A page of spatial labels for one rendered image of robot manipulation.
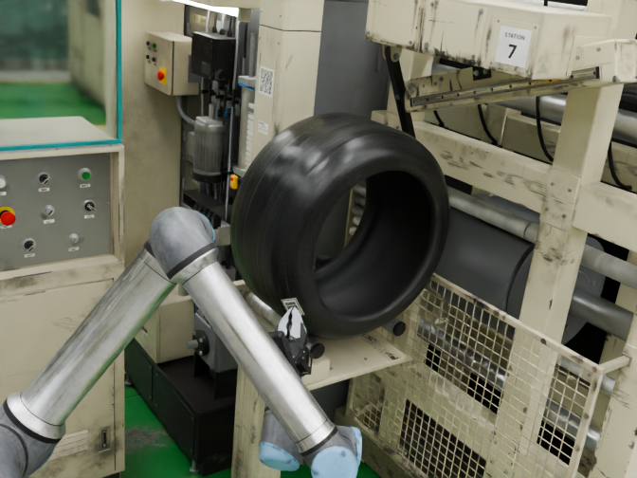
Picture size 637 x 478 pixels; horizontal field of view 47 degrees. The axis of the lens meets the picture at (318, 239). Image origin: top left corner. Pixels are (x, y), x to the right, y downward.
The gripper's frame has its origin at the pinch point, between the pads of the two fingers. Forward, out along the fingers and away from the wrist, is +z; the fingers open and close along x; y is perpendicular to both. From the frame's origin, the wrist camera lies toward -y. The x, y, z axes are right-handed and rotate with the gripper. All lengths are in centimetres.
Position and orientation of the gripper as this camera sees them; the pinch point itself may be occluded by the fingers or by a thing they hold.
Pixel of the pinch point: (292, 310)
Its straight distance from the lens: 178.6
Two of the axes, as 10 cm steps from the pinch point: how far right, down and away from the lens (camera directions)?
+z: 0.9, -8.3, 5.5
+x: 9.3, -1.3, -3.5
